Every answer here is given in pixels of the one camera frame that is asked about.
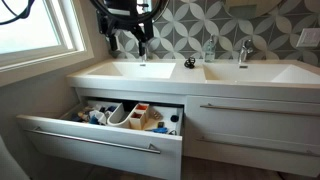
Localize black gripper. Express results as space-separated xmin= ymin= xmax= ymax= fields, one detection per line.
xmin=96 ymin=9 xmax=155 ymax=58

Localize white curved drawer insert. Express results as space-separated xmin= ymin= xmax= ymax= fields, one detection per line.
xmin=106 ymin=102 xmax=141 ymax=130

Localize white open vanity drawer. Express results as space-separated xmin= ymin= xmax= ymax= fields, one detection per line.
xmin=15 ymin=96 xmax=184 ymax=180

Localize white closed drawer front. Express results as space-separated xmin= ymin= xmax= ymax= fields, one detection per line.
xmin=184 ymin=94 xmax=320 ymax=146
xmin=183 ymin=131 xmax=320 ymax=178

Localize chrome sink faucet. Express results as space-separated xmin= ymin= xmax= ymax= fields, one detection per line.
xmin=237 ymin=38 xmax=255 ymax=65
xmin=139 ymin=49 xmax=150 ymax=63

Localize white vanity cabinet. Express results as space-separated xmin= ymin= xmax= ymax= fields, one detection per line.
xmin=68 ymin=84 xmax=320 ymax=178

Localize round black framed mirror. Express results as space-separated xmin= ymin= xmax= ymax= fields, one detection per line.
xmin=89 ymin=0 xmax=172 ymax=25

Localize white double sink countertop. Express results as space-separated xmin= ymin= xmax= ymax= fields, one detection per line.
xmin=66 ymin=58 xmax=320 ymax=91

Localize brown wooden comb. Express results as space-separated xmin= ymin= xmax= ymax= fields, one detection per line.
xmin=148 ymin=109 xmax=164 ymax=123

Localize white crumpled cloth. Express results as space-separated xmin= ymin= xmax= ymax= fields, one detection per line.
xmin=88 ymin=109 xmax=108 ymax=126

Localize cream two-compartment organizer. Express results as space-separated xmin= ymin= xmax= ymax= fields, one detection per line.
xmin=128 ymin=102 xmax=150 ymax=131

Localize clear glass soap bottle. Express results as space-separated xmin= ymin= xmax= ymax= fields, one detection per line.
xmin=203 ymin=34 xmax=217 ymax=64

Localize bright blue small item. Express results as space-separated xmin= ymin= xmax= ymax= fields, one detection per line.
xmin=88 ymin=115 xmax=101 ymax=126

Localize navy folded cloth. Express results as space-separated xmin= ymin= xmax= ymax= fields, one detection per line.
xmin=70 ymin=113 xmax=83 ymax=123

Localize white window frame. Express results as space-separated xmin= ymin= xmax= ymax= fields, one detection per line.
xmin=0 ymin=0 xmax=94 ymax=73

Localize blue handled scissors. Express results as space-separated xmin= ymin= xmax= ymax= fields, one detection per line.
xmin=151 ymin=126 xmax=170 ymax=135

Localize steel drawer bar handle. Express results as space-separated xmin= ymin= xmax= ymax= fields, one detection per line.
xmin=199 ymin=102 xmax=320 ymax=118
xmin=195 ymin=135 xmax=320 ymax=158
xmin=24 ymin=126 xmax=162 ymax=155

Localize black hanging cable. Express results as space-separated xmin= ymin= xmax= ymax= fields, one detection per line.
xmin=0 ymin=0 xmax=36 ymax=26

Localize round wall mirror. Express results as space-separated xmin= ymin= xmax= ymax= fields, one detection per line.
xmin=222 ymin=0 xmax=284 ymax=20

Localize white wall outlet plate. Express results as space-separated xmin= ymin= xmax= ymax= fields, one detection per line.
xmin=295 ymin=27 xmax=320 ymax=49

